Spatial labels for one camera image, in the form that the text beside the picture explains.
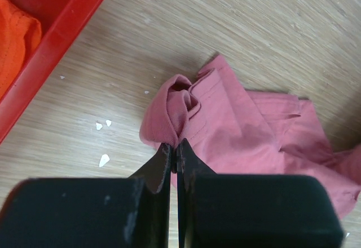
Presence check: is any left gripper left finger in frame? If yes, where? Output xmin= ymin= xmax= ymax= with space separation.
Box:
xmin=1 ymin=144 xmax=172 ymax=247

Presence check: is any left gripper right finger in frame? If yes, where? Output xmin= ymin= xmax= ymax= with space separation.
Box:
xmin=176 ymin=140 xmax=344 ymax=247

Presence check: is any pink polo t shirt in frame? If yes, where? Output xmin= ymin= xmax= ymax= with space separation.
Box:
xmin=139 ymin=55 xmax=360 ymax=218

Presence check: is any orange t shirt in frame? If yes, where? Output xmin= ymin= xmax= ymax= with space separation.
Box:
xmin=1 ymin=0 xmax=42 ymax=96

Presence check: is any red plastic bin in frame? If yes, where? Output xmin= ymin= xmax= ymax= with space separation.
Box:
xmin=1 ymin=0 xmax=103 ymax=139

